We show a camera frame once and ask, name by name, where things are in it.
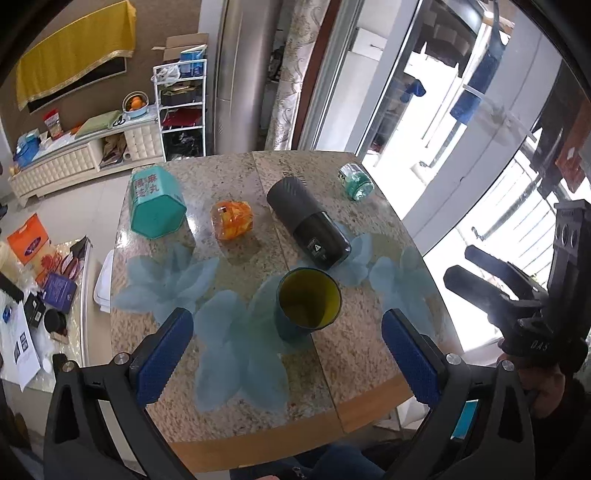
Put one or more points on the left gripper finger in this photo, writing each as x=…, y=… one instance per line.
x=478, y=425
x=78, y=444

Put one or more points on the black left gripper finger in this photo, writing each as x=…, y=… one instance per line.
x=503, y=312
x=523, y=286

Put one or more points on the dark blue plastic cup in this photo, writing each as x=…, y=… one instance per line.
x=307, y=300

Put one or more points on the person's right hand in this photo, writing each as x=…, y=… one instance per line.
x=548, y=384

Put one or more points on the black round case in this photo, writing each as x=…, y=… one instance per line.
x=55, y=322

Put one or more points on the white plastic stool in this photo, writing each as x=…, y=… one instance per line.
x=102, y=289

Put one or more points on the purple box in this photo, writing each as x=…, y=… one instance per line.
x=59, y=292

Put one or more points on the clear green glass jar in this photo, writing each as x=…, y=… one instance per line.
x=356, y=181

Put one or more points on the orange paper bag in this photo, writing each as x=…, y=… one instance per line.
x=31, y=242

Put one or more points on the black cylindrical speaker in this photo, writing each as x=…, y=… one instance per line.
x=308, y=222

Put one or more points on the teal hexagonal tin box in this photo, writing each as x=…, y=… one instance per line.
x=157, y=206

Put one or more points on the orange candy jar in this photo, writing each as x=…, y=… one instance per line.
x=231, y=219

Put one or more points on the white tufted tv cabinet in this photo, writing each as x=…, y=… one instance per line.
x=72, y=160

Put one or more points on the fruit bowl with oranges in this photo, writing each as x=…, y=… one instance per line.
x=134, y=101

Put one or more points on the patterned beige curtain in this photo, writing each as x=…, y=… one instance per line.
x=305, y=25

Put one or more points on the yellow cloth covered television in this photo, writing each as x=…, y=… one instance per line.
x=75, y=50

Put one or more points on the cardboard box on rack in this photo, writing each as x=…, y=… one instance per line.
x=188, y=49

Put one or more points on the white wire shelf rack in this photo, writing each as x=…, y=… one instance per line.
x=180, y=99

